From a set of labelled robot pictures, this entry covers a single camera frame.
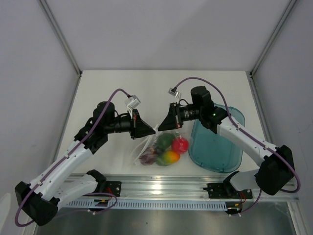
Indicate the green lime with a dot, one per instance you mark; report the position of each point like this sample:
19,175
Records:
165,140

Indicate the dark red apple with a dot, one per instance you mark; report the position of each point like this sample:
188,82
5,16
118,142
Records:
148,158

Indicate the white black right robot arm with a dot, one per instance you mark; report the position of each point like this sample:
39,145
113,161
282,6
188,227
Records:
275,164

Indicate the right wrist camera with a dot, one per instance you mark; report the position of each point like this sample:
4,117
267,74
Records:
174,92

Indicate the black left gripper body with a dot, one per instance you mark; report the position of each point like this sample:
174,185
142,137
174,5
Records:
120,125

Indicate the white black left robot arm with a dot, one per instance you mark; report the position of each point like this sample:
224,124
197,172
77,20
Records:
45,195

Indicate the orange fruit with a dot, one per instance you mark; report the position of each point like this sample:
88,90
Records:
168,158

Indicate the dark purple plum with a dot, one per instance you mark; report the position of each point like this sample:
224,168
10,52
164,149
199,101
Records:
158,151

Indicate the white slotted cable duct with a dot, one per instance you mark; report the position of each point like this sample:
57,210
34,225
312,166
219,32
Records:
202,205

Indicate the clear zip top bag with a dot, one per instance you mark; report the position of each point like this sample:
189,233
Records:
149,142

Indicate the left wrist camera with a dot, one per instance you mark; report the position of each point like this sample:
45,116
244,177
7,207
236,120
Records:
132,102

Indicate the aluminium corner post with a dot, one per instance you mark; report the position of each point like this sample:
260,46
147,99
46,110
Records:
59,35
279,26

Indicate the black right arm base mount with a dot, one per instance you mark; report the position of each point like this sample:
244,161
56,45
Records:
222,191

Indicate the right aluminium corner post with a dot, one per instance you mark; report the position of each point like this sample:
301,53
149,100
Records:
279,26

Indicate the red tomato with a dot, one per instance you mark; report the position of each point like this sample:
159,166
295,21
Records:
180,145

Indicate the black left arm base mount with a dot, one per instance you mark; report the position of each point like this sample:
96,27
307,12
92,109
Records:
105,186

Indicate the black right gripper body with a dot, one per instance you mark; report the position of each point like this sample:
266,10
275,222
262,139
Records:
190,112

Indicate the left aluminium corner post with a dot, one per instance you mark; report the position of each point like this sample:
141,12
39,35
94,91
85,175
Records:
59,35

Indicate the teal plastic tray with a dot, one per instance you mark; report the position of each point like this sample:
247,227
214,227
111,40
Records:
212,151

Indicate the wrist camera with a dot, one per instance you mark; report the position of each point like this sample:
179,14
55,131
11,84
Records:
132,102
174,92

